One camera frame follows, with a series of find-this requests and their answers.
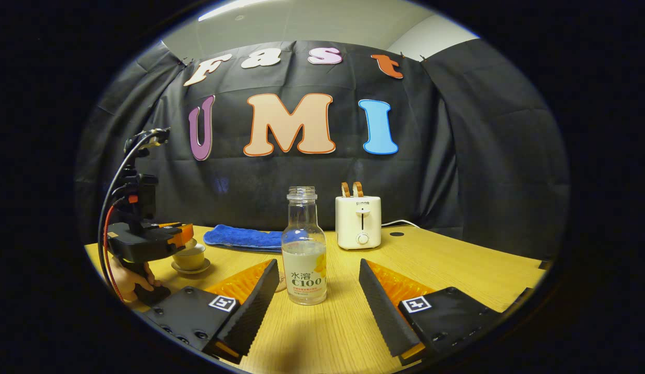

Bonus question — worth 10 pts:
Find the red gripper cable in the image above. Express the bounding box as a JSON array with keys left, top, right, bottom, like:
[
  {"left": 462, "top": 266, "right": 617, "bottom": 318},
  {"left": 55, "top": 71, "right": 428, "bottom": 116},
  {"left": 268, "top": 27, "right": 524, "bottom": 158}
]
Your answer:
[{"left": 102, "top": 196, "right": 128, "bottom": 301}]

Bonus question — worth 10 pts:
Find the cream ceramic saucer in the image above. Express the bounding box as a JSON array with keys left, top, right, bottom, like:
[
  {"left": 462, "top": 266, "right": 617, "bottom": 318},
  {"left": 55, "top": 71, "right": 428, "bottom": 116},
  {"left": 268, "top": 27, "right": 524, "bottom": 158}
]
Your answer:
[{"left": 170, "top": 258, "right": 211, "bottom": 275}]

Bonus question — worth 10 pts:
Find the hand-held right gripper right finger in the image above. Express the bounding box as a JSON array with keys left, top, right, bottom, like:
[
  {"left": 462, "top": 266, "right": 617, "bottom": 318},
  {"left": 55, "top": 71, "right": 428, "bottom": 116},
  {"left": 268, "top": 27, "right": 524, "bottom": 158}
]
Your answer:
[{"left": 359, "top": 259, "right": 510, "bottom": 367}]

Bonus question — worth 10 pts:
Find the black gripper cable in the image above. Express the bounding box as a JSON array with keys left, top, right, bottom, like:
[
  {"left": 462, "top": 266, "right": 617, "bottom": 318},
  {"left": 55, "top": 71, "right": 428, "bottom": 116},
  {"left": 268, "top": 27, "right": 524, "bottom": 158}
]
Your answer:
[{"left": 97, "top": 130, "right": 169, "bottom": 291}]

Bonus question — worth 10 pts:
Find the clear water bottle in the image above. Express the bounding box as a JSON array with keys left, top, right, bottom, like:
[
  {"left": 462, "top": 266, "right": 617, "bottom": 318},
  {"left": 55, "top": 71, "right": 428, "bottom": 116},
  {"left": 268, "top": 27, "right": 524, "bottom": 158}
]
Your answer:
[{"left": 281, "top": 186, "right": 328, "bottom": 306}]

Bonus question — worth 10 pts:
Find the blue folded towel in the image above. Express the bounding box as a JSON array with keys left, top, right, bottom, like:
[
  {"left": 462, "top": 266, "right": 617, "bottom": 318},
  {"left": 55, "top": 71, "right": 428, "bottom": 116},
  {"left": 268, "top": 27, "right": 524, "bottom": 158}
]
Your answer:
[{"left": 203, "top": 224, "right": 284, "bottom": 253}]

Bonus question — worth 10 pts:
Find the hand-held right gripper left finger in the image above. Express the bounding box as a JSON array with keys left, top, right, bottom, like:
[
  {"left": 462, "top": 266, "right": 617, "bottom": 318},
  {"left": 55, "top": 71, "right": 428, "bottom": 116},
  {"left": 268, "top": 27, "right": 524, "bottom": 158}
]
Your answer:
[{"left": 143, "top": 259, "right": 280, "bottom": 364}]

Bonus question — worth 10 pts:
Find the white toaster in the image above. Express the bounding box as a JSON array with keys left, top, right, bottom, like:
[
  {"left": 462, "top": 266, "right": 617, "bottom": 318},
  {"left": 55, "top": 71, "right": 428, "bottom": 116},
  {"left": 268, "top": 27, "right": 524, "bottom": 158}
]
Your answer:
[{"left": 335, "top": 196, "right": 383, "bottom": 250}]

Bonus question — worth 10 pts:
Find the cream ceramic teacup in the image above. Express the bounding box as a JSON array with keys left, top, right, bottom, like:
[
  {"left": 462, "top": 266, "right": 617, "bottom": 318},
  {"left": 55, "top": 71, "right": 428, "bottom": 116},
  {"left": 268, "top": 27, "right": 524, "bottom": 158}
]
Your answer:
[{"left": 173, "top": 247, "right": 206, "bottom": 270}]

